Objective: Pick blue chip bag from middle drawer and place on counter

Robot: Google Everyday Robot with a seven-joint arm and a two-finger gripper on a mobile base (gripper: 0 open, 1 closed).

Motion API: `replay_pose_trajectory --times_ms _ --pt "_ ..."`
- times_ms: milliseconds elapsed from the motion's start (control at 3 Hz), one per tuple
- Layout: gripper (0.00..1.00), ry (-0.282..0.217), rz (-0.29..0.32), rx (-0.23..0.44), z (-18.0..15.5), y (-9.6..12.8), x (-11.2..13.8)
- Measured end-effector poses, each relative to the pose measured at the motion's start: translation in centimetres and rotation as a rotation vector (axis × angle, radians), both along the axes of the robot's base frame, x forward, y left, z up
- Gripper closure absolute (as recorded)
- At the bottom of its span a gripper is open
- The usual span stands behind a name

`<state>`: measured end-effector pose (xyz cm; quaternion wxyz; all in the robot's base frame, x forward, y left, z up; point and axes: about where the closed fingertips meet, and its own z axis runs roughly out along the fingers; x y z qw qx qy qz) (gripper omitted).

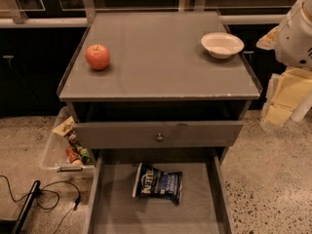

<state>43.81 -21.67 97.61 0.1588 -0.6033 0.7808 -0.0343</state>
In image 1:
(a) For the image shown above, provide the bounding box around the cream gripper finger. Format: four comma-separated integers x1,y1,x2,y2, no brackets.
260,67,312,131
256,27,278,50

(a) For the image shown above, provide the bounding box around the metal railing frame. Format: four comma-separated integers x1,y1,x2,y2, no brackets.
0,0,296,28

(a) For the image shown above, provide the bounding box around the red snack item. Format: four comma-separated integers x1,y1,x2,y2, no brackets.
65,147,83,165

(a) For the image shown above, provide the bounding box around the green snack bag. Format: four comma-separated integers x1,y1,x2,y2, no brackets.
65,133,93,165

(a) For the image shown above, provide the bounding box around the grey top drawer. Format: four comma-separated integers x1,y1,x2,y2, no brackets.
74,121,243,149

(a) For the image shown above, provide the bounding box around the blue Kettle chip bag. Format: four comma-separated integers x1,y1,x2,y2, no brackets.
133,163,182,206

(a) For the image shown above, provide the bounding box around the grey open middle drawer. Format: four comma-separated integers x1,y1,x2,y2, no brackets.
83,148,235,234

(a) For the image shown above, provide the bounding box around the grey cabinet with glass top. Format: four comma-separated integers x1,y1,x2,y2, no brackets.
57,11,263,122

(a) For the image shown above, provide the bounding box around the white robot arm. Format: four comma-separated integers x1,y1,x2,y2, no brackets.
256,0,312,131

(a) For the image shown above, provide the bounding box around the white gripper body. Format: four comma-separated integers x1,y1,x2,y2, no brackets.
275,0,312,68

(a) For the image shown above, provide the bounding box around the black flat device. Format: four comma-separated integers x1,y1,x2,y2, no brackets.
0,180,41,234

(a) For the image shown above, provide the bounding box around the tan snack packet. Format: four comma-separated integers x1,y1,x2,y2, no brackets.
53,117,74,137

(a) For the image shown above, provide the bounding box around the black cable on floor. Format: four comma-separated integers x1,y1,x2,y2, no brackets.
0,175,82,234

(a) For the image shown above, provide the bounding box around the red apple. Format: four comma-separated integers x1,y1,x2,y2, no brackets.
85,45,110,70

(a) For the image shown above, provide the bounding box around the round metal drawer knob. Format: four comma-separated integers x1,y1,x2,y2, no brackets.
156,134,164,142

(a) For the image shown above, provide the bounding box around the white bowl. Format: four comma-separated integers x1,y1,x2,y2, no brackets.
201,32,244,59

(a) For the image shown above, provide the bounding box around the clear plastic storage bin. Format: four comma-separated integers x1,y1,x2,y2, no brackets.
40,107,95,178

